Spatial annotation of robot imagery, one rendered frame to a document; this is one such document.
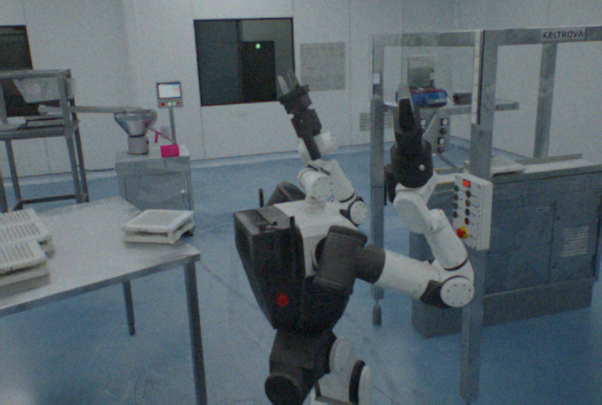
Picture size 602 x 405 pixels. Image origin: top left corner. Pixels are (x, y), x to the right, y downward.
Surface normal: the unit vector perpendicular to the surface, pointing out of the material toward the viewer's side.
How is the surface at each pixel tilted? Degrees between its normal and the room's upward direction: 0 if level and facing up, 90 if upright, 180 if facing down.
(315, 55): 90
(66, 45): 90
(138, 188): 90
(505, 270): 89
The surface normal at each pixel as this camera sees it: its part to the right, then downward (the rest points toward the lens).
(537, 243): 0.27, 0.23
